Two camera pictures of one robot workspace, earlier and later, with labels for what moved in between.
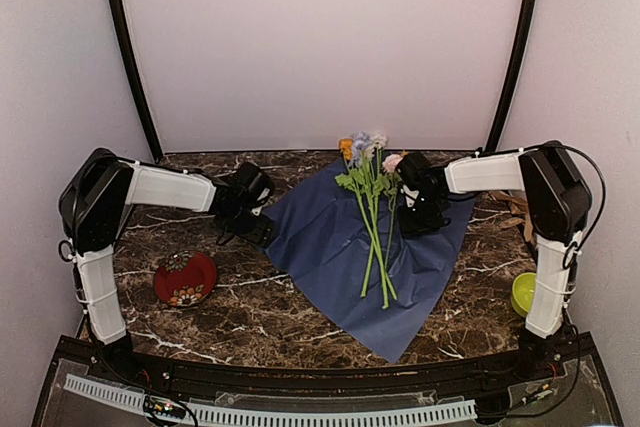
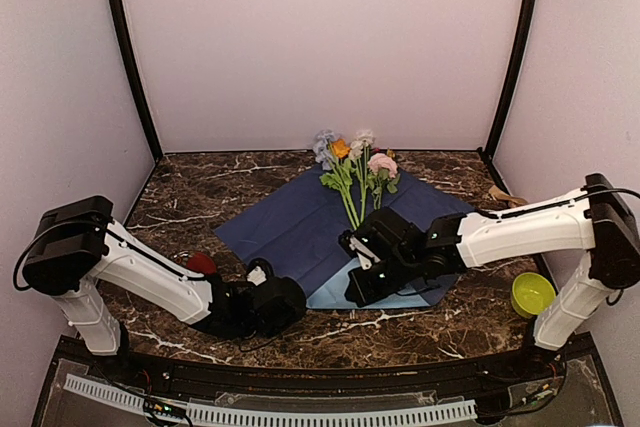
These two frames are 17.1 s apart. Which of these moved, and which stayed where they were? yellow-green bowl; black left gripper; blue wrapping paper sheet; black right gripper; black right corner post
Moved: black left gripper; blue wrapping paper sheet; black right gripper
Stayed: black right corner post; yellow-green bowl
